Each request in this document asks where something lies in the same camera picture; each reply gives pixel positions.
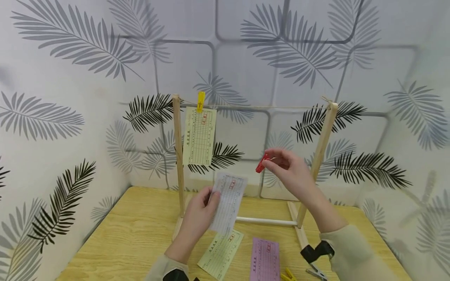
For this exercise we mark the person's right hand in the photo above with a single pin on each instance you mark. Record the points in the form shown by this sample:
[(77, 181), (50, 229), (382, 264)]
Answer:
[(295, 175)]

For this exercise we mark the person's left thumb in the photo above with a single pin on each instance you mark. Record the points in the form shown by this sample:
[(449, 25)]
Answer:
[(214, 202)]

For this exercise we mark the person's right forearm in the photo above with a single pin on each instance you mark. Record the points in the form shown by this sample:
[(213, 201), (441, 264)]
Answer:
[(348, 249)]

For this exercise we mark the yellow clothespin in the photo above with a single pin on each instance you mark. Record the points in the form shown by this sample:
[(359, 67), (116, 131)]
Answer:
[(200, 101), (288, 275)]

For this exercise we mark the person's right index finger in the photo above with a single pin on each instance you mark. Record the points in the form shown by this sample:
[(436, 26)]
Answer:
[(277, 153)]

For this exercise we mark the silver metal clip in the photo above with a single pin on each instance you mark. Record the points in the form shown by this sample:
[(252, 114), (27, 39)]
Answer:
[(317, 271)]

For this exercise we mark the pink paper slip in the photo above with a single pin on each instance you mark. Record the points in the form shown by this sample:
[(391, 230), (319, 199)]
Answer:
[(264, 259)]

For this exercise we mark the person's left forearm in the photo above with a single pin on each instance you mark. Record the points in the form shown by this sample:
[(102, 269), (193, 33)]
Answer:
[(174, 261)]

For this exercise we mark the red clothespin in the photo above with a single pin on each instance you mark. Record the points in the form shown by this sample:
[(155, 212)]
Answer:
[(261, 164)]

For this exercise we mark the yellow-green paper slip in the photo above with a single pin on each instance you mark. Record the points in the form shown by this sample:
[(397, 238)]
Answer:
[(220, 254), (199, 136)]

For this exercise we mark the wooden hanging rack frame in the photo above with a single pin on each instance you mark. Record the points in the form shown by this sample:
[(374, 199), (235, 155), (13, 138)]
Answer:
[(179, 164)]

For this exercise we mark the person's left index finger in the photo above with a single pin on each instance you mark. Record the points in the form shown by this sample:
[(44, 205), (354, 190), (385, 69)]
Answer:
[(207, 193)]

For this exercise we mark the person's right thumb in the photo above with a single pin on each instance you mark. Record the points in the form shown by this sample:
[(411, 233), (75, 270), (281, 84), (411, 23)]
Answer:
[(272, 167)]

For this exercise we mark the white paper slip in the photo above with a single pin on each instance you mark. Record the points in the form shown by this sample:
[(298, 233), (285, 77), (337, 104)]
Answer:
[(230, 203)]

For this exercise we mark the person's right fingers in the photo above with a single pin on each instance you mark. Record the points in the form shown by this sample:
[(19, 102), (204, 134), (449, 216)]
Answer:
[(286, 164)]

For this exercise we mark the person's left hand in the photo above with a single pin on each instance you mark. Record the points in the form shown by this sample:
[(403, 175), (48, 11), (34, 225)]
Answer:
[(195, 222)]

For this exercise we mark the black wrist band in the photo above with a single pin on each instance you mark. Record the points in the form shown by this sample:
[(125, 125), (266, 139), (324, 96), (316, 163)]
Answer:
[(316, 250), (175, 275)]

